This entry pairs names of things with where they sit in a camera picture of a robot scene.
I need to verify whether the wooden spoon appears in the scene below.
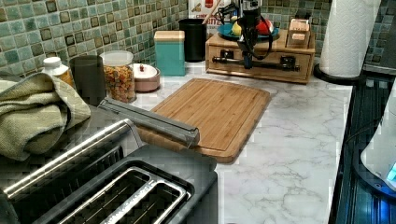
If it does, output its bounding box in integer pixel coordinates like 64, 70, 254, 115
202, 0, 221, 24

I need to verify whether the white-capped spice bottle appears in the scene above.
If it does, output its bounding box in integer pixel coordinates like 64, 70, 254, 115
42, 57, 75, 87

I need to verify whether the dark grey cup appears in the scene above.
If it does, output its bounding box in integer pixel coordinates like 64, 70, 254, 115
69, 55, 106, 106

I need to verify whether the stainless toaster oven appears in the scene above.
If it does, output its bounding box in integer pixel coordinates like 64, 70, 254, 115
0, 97, 201, 224

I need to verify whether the beige folded towel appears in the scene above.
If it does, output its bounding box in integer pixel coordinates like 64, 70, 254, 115
0, 73, 91, 161

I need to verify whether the cereal box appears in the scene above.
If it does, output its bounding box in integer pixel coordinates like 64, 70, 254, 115
188, 0, 231, 35

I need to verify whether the black two-slot toaster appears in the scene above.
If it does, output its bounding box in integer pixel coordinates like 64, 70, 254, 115
19, 145, 219, 224

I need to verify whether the wooden drawer cabinet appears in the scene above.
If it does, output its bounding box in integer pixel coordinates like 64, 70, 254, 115
205, 28, 316, 84

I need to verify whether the paper towel roll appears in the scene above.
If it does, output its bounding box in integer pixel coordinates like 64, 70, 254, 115
314, 0, 381, 85

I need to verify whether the blue plate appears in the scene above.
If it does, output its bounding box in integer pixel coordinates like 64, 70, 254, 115
217, 23, 279, 41

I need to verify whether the wooden tea bag box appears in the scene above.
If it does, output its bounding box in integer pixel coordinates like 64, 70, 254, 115
286, 19, 310, 49

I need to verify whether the glass jar with snacks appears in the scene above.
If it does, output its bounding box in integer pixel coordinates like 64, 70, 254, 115
100, 50, 135, 103

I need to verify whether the wooden drawer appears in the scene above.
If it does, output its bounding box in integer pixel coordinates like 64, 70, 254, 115
205, 46, 314, 84

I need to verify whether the black utensil holder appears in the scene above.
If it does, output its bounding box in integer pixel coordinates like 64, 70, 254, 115
178, 19, 206, 63

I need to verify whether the teal canister with wooden lid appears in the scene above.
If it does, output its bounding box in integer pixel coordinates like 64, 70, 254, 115
154, 31, 185, 77

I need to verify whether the pink lidded bowl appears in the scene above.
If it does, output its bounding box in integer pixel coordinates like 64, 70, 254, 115
133, 63, 161, 92

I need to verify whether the bamboo cutting board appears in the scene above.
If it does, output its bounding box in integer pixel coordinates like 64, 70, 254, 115
151, 78, 270, 163

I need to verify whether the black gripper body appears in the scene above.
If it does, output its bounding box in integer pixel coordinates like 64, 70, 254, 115
237, 0, 261, 69

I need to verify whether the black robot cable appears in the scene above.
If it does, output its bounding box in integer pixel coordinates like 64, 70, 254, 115
215, 2, 276, 61

